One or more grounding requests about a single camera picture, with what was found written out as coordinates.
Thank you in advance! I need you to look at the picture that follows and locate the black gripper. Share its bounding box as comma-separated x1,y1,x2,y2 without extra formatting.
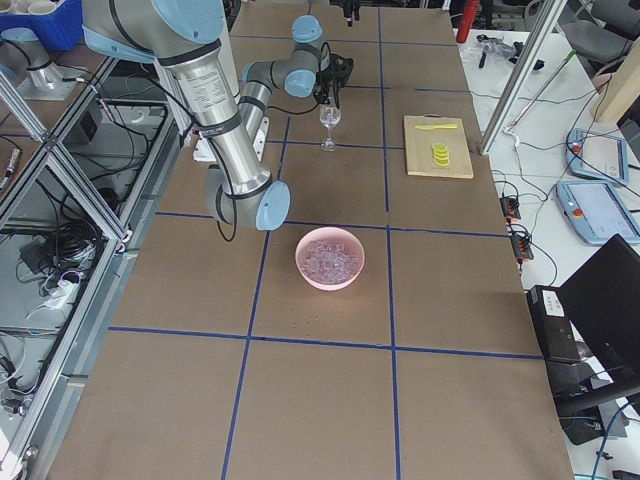
337,0,361,26
313,69,333,105

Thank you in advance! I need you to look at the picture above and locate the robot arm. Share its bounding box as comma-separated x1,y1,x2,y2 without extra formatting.
82,1,330,231

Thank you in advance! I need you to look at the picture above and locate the clear wine glass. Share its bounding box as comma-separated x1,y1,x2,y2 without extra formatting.
319,104,341,152

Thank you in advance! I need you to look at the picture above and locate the pile of ice cubes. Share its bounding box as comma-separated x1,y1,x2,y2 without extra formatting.
301,240,361,284

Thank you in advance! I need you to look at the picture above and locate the bamboo cutting board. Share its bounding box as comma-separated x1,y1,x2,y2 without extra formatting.
403,115,474,180

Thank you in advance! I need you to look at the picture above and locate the red fire extinguisher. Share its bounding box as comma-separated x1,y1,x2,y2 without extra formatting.
456,0,479,44

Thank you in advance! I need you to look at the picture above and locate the yellow plastic knife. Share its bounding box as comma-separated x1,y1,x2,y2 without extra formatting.
414,123,458,131

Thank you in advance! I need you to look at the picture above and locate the pink bowl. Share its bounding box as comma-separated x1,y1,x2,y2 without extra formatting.
295,227,365,291

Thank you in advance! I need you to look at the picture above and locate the far teach pendant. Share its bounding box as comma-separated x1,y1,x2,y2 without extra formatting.
566,128,629,186

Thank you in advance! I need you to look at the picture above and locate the teach pendant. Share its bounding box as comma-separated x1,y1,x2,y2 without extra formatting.
566,128,629,186
555,180,639,246

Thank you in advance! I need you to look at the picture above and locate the near teach pendant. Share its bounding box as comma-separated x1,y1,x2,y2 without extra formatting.
555,180,639,246

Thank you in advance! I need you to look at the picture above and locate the black box device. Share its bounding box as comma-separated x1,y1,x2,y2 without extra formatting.
526,285,580,364

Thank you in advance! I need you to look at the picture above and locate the black monitor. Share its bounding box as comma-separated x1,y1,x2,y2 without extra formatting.
556,234,639,415

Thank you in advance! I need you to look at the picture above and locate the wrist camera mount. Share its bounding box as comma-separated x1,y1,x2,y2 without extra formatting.
325,53,354,88

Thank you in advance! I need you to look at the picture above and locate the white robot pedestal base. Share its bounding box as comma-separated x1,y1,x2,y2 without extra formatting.
193,117,270,164

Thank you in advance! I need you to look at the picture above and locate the aluminium frame post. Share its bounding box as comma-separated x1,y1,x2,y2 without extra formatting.
479,0,567,155

